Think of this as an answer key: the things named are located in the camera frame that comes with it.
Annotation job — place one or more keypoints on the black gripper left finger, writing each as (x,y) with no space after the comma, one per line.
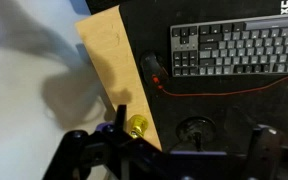
(121,116)

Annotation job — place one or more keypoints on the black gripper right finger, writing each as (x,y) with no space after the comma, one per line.
(242,128)

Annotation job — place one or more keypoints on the yellow soda can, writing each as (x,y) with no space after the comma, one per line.
(138,126)

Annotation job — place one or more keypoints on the black gooseneck desk lamp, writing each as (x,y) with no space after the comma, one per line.
(188,128)

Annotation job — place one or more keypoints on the black computer mouse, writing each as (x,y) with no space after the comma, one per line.
(153,68)

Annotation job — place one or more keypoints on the grey mechanical keyboard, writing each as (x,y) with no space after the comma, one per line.
(237,50)

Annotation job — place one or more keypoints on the black desk mat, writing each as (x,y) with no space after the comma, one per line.
(144,26)

